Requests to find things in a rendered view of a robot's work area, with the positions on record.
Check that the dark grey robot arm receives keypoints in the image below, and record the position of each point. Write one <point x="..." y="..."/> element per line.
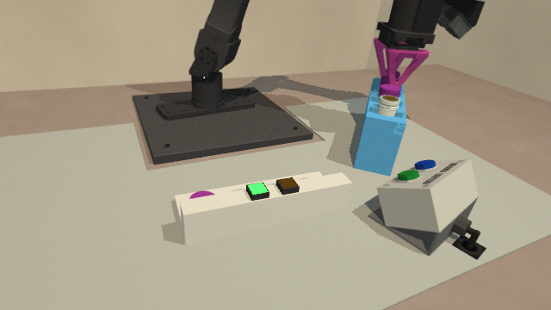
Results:
<point x="217" y="45"/>

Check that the blue rectangular tube holder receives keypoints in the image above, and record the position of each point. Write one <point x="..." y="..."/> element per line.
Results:
<point x="381" y="135"/>

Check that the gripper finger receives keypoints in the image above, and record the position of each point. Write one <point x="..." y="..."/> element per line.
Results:
<point x="380" y="56"/>
<point x="418" y="57"/>

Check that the cream long bar with two dark lamps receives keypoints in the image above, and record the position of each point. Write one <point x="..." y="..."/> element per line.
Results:
<point x="250" y="206"/>

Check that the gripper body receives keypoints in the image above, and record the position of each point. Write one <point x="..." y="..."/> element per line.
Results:
<point x="399" y="27"/>

